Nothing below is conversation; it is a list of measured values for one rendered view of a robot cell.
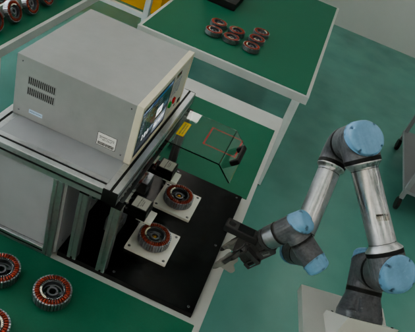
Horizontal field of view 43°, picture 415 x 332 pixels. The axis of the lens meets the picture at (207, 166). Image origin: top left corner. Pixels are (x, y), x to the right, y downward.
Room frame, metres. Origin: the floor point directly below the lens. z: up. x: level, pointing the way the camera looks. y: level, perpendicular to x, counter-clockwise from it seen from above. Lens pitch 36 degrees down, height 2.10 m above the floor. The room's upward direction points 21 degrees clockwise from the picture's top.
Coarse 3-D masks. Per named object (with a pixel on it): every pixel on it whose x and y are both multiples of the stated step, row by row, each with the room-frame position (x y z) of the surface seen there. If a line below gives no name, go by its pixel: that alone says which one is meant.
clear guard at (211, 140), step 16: (192, 112) 1.68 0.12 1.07; (176, 128) 1.54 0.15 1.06; (192, 128) 1.58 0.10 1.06; (208, 128) 1.62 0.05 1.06; (224, 128) 1.66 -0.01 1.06; (176, 144) 1.45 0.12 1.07; (192, 144) 1.49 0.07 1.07; (208, 144) 1.52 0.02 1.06; (224, 144) 1.56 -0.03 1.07; (240, 144) 1.65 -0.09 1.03; (208, 160) 1.44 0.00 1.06; (224, 160) 1.48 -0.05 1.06
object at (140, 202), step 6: (132, 198) 1.30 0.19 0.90; (138, 198) 1.29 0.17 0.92; (144, 198) 1.30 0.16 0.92; (108, 204) 1.25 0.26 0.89; (126, 204) 1.27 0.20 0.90; (132, 204) 1.25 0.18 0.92; (138, 204) 1.26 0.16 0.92; (144, 204) 1.28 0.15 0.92; (150, 204) 1.29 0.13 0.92; (126, 210) 1.24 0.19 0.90; (132, 210) 1.25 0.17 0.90; (138, 210) 1.24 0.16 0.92; (144, 210) 1.25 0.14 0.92; (150, 210) 1.29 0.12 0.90; (132, 216) 1.24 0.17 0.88; (138, 216) 1.24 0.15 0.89; (144, 216) 1.24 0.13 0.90; (150, 216) 1.28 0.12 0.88; (144, 222) 1.24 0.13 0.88; (150, 222) 1.25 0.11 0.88
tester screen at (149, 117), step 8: (168, 88) 1.41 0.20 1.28; (160, 96) 1.34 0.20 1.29; (168, 96) 1.44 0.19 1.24; (160, 104) 1.37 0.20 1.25; (152, 112) 1.30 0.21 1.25; (160, 112) 1.39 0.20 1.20; (144, 120) 1.24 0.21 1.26; (152, 120) 1.32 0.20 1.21; (144, 128) 1.26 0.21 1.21; (144, 136) 1.29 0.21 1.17; (136, 144) 1.22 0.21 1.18
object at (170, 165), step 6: (156, 162) 1.54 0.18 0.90; (162, 162) 1.52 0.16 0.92; (168, 162) 1.53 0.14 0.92; (174, 162) 1.54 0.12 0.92; (156, 168) 1.49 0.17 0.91; (162, 168) 1.49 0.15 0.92; (168, 168) 1.50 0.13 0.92; (174, 168) 1.51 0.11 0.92; (156, 174) 1.49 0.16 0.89; (162, 174) 1.48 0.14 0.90; (168, 174) 1.48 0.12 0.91; (174, 174) 1.52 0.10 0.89; (168, 180) 1.49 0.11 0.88; (174, 180) 1.49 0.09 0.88
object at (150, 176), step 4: (148, 176) 1.53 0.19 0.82; (152, 176) 1.54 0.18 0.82; (144, 180) 1.50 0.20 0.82; (148, 180) 1.51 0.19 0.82; (152, 180) 1.55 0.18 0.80; (140, 184) 1.49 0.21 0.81; (144, 184) 1.49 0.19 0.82; (148, 184) 1.50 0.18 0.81; (140, 188) 1.49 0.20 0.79; (144, 188) 1.48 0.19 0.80; (148, 188) 1.52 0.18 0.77; (140, 192) 1.49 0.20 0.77; (144, 192) 1.48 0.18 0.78
